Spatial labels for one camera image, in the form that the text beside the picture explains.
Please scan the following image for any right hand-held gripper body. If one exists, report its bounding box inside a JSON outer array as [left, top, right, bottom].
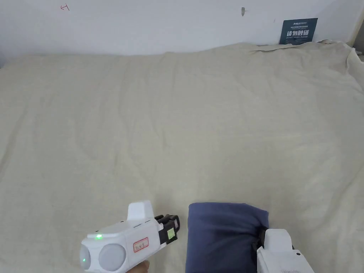
[[257, 229, 315, 273]]

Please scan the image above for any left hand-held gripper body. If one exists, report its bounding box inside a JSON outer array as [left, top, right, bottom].
[[80, 200, 164, 270]]

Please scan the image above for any dark blue garment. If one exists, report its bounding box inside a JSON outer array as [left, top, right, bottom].
[[185, 202, 269, 273]]

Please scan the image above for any person's left hand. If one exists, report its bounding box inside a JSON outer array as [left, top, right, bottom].
[[125, 259, 150, 273]]

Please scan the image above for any bed with beige sheet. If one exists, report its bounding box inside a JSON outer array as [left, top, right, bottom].
[[0, 39, 364, 273]]

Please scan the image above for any dark blue sign card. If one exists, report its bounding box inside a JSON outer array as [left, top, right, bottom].
[[279, 18, 319, 45]]

